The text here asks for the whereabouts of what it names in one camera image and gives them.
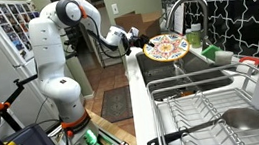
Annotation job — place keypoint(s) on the white light switch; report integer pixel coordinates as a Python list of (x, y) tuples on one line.
[(114, 9)]

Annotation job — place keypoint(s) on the wooden platform board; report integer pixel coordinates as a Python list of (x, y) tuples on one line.
[(117, 131)]

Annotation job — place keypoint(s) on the short green soap bottle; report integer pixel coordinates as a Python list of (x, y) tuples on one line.
[(188, 36)]

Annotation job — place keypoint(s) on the dark patterned door rug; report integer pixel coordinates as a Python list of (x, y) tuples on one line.
[(117, 104)]

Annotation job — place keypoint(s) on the white sponge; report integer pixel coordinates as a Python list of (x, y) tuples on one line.
[(224, 57)]

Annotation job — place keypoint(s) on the white paper card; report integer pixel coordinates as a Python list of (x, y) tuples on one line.
[(179, 19)]

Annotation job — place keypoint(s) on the tall green soap bottle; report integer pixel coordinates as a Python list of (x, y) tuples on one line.
[(196, 36)]

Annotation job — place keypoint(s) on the green sponge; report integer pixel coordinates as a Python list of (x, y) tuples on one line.
[(210, 52)]

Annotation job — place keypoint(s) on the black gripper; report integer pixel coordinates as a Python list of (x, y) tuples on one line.
[(136, 42)]

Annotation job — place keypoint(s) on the photo collage sheet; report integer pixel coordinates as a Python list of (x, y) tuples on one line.
[(12, 27)]

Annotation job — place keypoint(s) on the brown cardboard box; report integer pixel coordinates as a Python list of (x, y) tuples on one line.
[(144, 21)]

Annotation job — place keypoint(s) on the red and white scrubber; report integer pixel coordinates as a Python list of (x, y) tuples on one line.
[(250, 61)]

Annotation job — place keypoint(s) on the colourful floral ceramic plate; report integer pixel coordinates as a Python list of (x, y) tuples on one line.
[(166, 47)]

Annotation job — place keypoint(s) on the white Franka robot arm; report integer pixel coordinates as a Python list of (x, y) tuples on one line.
[(50, 59)]

